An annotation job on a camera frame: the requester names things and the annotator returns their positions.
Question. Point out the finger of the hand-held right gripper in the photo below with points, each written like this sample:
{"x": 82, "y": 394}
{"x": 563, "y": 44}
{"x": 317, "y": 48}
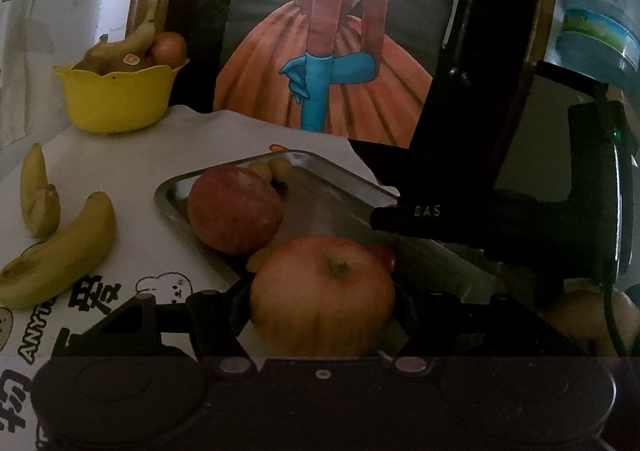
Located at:
{"x": 430, "y": 221}

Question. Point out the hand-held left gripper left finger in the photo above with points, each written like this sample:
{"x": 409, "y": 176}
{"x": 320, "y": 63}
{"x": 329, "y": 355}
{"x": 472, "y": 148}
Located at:
{"x": 220, "y": 318}

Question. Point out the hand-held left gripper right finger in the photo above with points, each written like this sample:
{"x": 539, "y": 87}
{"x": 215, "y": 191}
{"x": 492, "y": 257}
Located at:
{"x": 412, "y": 318}

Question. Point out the red cherry tomato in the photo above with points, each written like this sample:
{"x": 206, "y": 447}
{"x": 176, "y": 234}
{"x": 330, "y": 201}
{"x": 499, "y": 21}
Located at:
{"x": 386, "y": 257}

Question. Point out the pale pink apple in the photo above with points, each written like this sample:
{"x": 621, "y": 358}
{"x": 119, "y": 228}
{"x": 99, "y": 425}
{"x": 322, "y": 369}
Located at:
{"x": 320, "y": 296}

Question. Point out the dark red apple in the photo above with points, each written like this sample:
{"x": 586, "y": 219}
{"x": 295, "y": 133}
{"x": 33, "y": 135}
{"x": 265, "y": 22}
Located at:
{"x": 232, "y": 208}

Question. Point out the metal tray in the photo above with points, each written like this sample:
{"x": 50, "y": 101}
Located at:
{"x": 320, "y": 201}

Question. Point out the yellow banana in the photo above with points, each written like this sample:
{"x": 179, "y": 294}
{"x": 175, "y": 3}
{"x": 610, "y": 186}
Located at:
{"x": 65, "y": 261}
{"x": 37, "y": 196}

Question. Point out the person's right hand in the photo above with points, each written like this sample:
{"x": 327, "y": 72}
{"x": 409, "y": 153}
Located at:
{"x": 575, "y": 318}

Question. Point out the dark wooden framed panel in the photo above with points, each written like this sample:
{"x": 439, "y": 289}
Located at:
{"x": 480, "y": 56}

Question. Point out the large blue water jug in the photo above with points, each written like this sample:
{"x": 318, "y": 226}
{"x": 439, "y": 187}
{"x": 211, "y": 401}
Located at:
{"x": 595, "y": 6}

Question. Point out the white printed table cloth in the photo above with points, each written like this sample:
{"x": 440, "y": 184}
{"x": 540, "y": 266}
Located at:
{"x": 130, "y": 151}

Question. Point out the yellow scalloped bowl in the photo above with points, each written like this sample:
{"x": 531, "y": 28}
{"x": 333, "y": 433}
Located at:
{"x": 117, "y": 101}

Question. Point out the round orange-brown fruit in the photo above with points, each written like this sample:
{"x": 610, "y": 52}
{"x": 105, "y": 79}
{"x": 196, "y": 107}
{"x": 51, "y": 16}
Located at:
{"x": 170, "y": 50}

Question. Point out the spotted banana bunch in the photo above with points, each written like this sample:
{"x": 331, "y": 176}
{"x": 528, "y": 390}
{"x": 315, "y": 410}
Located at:
{"x": 127, "y": 43}

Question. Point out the coloured houses paper drawing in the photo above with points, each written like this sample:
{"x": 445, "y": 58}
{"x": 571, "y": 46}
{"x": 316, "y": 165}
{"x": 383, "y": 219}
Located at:
{"x": 17, "y": 41}

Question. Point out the painted girl wall poster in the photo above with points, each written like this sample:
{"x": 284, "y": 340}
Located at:
{"x": 330, "y": 31}

